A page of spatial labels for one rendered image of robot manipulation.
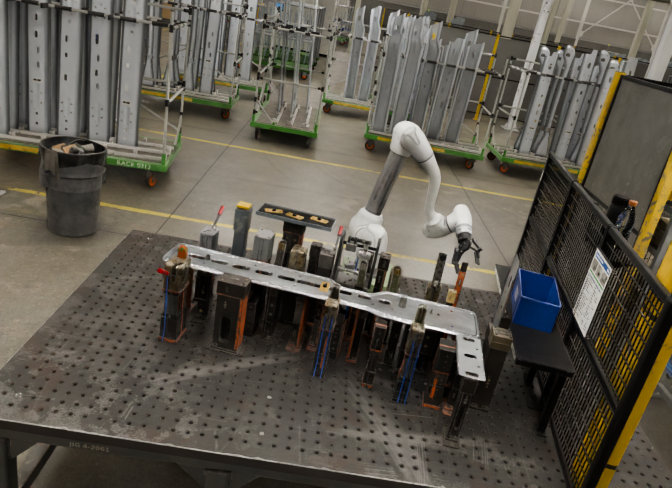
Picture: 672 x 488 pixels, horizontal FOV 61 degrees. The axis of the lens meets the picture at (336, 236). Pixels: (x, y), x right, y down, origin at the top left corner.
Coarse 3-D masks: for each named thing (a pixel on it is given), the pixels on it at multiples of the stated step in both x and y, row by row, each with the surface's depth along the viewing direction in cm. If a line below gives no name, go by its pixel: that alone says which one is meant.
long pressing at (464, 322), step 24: (192, 264) 245; (216, 264) 249; (240, 264) 253; (264, 264) 257; (288, 288) 241; (312, 288) 244; (384, 312) 236; (408, 312) 240; (432, 312) 244; (456, 312) 248
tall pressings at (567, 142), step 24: (552, 72) 916; (576, 72) 940; (600, 72) 923; (552, 96) 953; (576, 96) 927; (600, 96) 907; (528, 120) 941; (552, 120) 947; (576, 120) 941; (528, 144) 950; (552, 144) 980; (576, 144) 960
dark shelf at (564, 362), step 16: (496, 272) 291; (512, 288) 274; (512, 320) 244; (512, 336) 231; (528, 336) 233; (544, 336) 236; (560, 336) 238; (512, 352) 224; (528, 352) 222; (544, 352) 224; (560, 352) 226; (544, 368) 216; (560, 368) 215
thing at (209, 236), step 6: (204, 228) 267; (210, 228) 268; (204, 234) 262; (210, 234) 262; (216, 234) 265; (204, 240) 263; (210, 240) 262; (216, 240) 268; (204, 246) 264; (210, 246) 263; (216, 246) 270; (198, 270) 270; (198, 276) 271; (198, 282) 272; (198, 288) 273; (210, 294) 279; (192, 300) 275
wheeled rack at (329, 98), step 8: (336, 32) 1126; (368, 40) 1108; (328, 64) 1100; (360, 64) 1185; (328, 72) 1106; (328, 80) 1193; (344, 80) 1196; (328, 88) 1206; (328, 96) 1153; (336, 96) 1152; (328, 104) 1134; (336, 104) 1125; (344, 104) 1124; (352, 104) 1123; (360, 104) 1132; (368, 104) 1132; (392, 112) 1125; (408, 112) 1133; (408, 120) 1136
